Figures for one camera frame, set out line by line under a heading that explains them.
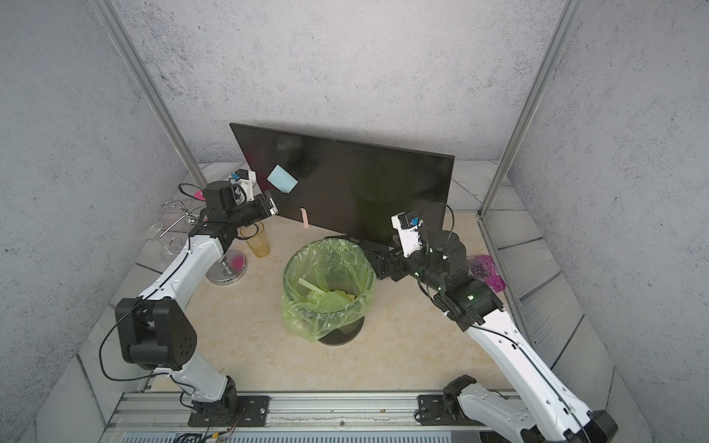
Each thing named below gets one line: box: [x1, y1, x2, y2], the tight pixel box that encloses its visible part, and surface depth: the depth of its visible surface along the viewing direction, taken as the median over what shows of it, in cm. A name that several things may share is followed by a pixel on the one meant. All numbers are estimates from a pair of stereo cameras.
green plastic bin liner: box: [282, 238, 377, 342], surface depth 76 cm
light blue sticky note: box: [265, 163, 300, 194], surface depth 83 cm
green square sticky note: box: [317, 290, 356, 313], surface depth 68 cm
